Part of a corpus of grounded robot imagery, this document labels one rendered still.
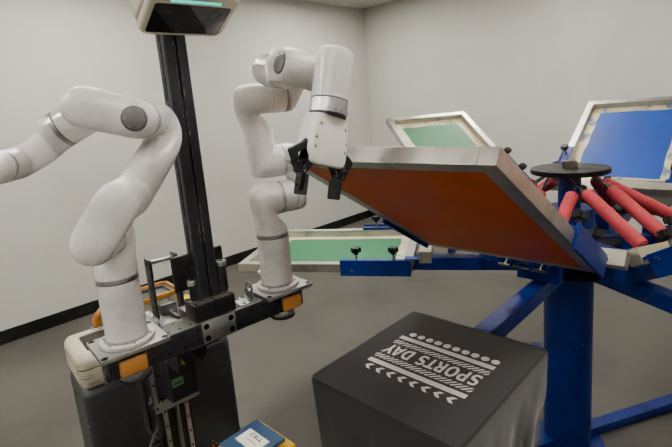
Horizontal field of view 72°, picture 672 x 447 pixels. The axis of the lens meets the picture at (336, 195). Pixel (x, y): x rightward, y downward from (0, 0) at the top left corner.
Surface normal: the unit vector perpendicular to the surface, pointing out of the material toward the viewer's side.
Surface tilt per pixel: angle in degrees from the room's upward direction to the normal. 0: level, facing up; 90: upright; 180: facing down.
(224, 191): 90
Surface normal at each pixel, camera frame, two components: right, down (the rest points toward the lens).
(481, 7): -0.69, 0.18
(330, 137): 0.70, 0.08
